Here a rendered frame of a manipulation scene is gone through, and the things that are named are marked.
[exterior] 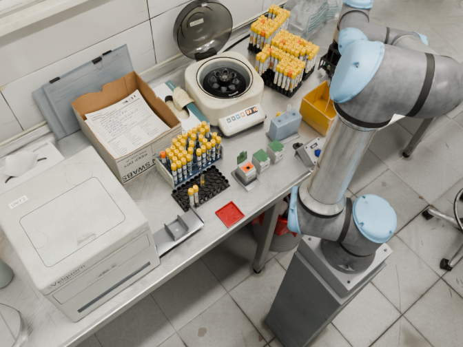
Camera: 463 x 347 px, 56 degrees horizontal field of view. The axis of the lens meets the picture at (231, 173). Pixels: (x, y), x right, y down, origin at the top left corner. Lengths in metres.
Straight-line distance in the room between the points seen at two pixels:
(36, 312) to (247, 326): 1.10
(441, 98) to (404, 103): 0.06
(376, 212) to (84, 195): 0.71
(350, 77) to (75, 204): 0.69
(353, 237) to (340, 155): 0.27
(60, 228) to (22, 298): 0.36
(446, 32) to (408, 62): 1.36
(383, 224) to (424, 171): 1.69
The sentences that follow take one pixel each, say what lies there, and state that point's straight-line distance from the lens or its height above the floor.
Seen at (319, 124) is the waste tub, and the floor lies 0.92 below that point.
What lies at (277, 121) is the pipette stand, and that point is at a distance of 1.47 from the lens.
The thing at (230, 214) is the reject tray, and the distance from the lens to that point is 1.38.
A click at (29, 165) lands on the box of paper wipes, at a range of 1.50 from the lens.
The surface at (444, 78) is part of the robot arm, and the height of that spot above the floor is 1.59.
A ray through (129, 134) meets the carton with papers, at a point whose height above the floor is 0.94.
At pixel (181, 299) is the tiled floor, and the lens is 2.20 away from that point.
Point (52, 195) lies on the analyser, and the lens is 1.14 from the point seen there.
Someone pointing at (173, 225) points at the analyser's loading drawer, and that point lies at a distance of 1.33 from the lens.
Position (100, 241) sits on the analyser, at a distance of 1.05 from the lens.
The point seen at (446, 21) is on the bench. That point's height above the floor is 0.88.
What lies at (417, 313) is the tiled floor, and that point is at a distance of 2.39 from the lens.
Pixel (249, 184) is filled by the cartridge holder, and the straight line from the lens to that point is 1.42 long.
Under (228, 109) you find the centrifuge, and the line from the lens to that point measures 1.50.
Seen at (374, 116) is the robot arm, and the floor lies 1.51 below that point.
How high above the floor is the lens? 2.11
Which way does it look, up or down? 58 degrees down
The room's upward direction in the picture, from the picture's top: 4 degrees clockwise
